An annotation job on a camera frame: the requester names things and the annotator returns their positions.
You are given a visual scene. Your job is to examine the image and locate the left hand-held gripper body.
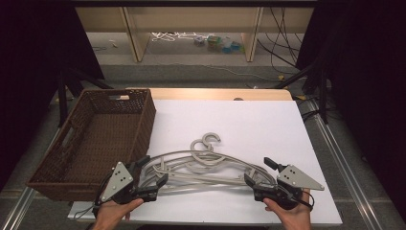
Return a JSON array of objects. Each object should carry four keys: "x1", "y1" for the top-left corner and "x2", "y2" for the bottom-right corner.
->
[{"x1": 95, "y1": 161, "x2": 146, "y2": 207}]

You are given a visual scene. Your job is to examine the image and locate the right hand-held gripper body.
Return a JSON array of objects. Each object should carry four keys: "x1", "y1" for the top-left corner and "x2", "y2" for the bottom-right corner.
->
[{"x1": 264, "y1": 164, "x2": 326, "y2": 211}]

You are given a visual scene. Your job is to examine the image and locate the brown wicker basket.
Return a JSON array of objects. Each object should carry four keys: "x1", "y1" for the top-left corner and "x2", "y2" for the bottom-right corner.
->
[{"x1": 26, "y1": 88, "x2": 157, "y2": 202}]

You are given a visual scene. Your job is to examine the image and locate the grey plastic clothes hanger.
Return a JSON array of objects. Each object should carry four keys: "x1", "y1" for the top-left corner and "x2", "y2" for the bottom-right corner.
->
[
  {"x1": 140, "y1": 149, "x2": 276, "y2": 195},
  {"x1": 142, "y1": 132, "x2": 276, "y2": 193},
  {"x1": 140, "y1": 139, "x2": 276, "y2": 195}
]

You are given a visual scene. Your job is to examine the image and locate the person's left hand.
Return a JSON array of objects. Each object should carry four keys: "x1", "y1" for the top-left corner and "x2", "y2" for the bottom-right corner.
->
[{"x1": 92, "y1": 197, "x2": 145, "y2": 230}]

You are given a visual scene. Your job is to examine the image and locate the person's right hand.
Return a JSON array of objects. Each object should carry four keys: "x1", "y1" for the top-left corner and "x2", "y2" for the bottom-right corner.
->
[{"x1": 262, "y1": 189, "x2": 312, "y2": 230}]

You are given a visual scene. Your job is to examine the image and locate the white table mat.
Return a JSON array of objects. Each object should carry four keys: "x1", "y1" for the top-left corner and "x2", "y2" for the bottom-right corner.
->
[{"x1": 67, "y1": 99, "x2": 343, "y2": 226}]

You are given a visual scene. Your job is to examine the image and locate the white hangers on shelf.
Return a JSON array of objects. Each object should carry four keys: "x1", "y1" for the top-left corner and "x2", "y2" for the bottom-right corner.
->
[{"x1": 150, "y1": 31, "x2": 209, "y2": 43}]

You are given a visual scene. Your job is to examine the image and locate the pile of colourful toys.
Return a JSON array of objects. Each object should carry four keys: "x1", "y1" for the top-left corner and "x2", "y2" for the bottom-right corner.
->
[{"x1": 192, "y1": 34, "x2": 245, "y2": 55}]

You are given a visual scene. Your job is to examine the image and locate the black curtain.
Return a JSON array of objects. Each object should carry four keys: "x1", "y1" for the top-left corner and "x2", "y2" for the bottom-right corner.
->
[
  {"x1": 0, "y1": 0, "x2": 105, "y2": 193},
  {"x1": 296, "y1": 0, "x2": 406, "y2": 221}
]

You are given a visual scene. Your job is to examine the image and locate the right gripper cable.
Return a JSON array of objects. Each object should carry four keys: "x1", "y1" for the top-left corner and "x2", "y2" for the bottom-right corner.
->
[{"x1": 295, "y1": 191, "x2": 316, "y2": 212}]

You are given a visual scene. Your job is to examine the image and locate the thin white floor cable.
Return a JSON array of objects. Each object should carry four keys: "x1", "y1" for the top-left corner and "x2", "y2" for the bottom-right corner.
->
[{"x1": 178, "y1": 61, "x2": 280, "y2": 82}]

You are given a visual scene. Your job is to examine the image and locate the bundle of black cables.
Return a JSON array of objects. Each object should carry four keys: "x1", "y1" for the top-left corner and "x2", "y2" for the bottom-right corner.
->
[{"x1": 257, "y1": 7, "x2": 308, "y2": 77}]

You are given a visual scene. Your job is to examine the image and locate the light wooden shelf frame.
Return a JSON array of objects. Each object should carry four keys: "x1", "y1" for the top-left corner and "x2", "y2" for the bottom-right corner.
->
[{"x1": 76, "y1": 7, "x2": 315, "y2": 63}]

